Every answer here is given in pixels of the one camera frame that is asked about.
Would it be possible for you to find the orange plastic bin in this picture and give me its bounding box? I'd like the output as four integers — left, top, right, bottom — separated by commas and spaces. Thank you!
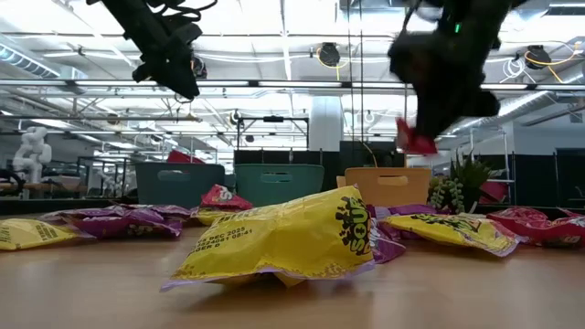
336, 166, 432, 207

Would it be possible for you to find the dark blue plastic bin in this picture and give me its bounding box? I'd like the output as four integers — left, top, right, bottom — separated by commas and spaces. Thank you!
133, 162, 226, 207

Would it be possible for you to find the black hanging cable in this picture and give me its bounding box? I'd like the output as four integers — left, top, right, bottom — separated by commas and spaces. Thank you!
348, 0, 355, 143
358, 0, 365, 143

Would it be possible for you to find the red box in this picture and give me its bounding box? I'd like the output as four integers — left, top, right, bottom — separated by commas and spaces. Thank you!
165, 149, 207, 165

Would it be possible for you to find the red Skittles candy pack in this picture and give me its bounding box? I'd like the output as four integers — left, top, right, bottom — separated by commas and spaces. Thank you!
497, 212, 585, 249
486, 207, 552, 226
199, 184, 254, 211
395, 117, 440, 156

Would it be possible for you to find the silver ventilation duct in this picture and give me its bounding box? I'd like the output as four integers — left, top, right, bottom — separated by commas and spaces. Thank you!
0, 43, 88, 81

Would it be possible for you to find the teal green plastic bin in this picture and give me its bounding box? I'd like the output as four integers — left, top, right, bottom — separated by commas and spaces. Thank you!
234, 163, 326, 209

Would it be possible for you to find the white robot figure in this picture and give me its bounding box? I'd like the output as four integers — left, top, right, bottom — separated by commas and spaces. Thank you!
11, 126, 54, 185

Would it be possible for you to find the black partition wall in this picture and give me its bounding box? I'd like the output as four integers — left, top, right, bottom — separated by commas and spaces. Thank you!
232, 140, 406, 191
505, 146, 585, 209

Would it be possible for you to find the small potted succulent plant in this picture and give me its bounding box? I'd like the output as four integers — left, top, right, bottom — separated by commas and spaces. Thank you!
427, 148, 497, 215

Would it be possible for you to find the black metal rack frame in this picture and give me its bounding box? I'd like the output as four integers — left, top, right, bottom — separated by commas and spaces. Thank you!
236, 115, 311, 152

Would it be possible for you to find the yellow Sour Patch candy pack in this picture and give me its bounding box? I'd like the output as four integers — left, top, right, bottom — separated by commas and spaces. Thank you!
381, 212, 527, 258
190, 207, 250, 228
159, 185, 378, 293
0, 218, 95, 251

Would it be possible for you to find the white square column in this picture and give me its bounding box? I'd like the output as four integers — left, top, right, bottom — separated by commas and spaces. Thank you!
309, 95, 344, 152

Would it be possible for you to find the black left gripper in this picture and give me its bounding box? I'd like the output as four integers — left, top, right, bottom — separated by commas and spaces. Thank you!
121, 8, 203, 100

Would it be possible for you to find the red plastic crate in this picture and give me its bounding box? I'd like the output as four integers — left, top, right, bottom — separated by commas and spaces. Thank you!
477, 180, 511, 206

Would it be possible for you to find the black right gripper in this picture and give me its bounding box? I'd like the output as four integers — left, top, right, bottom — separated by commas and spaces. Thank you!
388, 22, 502, 138

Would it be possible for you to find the long ceiling light strip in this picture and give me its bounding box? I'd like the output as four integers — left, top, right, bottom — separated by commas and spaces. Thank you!
0, 78, 585, 91

